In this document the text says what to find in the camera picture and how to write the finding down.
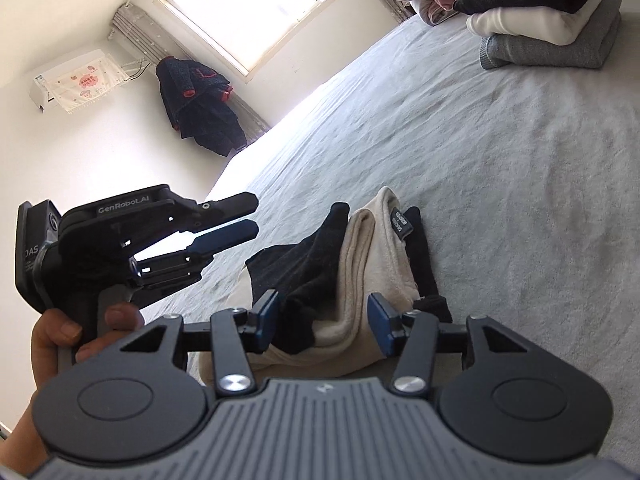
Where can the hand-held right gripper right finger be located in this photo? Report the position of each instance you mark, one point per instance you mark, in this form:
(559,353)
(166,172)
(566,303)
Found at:
(380,327)

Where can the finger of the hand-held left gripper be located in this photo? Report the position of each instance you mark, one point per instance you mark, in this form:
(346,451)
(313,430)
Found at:
(225,206)
(225,237)

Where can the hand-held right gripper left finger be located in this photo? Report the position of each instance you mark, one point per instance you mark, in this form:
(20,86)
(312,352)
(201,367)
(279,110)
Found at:
(267,321)

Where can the cream and black sweatshirt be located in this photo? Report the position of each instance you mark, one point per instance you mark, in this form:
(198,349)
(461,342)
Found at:
(365,270)

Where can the person's left forearm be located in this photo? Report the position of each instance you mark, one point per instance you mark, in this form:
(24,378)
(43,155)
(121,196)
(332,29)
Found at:
(25,430)

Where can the person's left hand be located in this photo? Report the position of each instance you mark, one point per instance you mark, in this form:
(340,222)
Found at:
(50,340)

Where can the dark hanging jacket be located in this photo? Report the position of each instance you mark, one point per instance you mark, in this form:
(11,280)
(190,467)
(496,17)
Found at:
(200,110)

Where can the white air conditioner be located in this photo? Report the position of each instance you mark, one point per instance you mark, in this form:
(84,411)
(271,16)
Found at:
(40,95)

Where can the air conditioner pipes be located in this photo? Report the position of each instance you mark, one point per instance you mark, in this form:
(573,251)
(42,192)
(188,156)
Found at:
(135,67)

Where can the window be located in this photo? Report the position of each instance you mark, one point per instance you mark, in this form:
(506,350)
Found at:
(255,5)

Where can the grey folded garment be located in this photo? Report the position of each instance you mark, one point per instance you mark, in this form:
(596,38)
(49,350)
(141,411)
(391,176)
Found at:
(550,50)

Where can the white folded garment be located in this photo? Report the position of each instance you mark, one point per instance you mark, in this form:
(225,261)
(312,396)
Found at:
(530,22)

